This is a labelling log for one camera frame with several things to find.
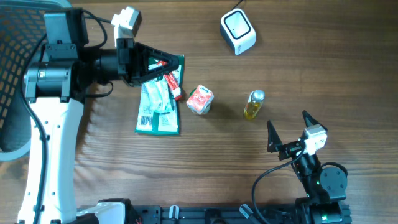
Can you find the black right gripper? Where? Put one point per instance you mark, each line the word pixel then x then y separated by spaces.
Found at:
pixel 275 144

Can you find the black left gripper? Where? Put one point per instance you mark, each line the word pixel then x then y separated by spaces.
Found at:
pixel 129 62

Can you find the red stick sachet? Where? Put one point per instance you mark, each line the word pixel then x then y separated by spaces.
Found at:
pixel 172 84

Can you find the light teal wipes packet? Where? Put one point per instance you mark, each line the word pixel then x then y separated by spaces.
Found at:
pixel 158 93

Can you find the yellow liquid Vim bottle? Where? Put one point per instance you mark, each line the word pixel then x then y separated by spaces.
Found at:
pixel 255 101

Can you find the green 3M glove package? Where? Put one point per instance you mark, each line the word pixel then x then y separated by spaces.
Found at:
pixel 149 122

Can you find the red-lidded white cup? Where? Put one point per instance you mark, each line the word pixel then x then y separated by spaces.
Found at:
pixel 200 100

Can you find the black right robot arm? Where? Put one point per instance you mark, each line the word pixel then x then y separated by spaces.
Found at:
pixel 325 184

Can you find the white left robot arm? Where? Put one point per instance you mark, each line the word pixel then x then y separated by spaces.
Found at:
pixel 54 91

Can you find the white barcode scanner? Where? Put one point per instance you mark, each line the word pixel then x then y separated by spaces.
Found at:
pixel 237 31

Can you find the grey plastic mesh basket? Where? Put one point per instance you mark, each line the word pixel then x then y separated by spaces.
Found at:
pixel 22 26

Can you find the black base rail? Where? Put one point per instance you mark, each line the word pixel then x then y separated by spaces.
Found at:
pixel 217 214

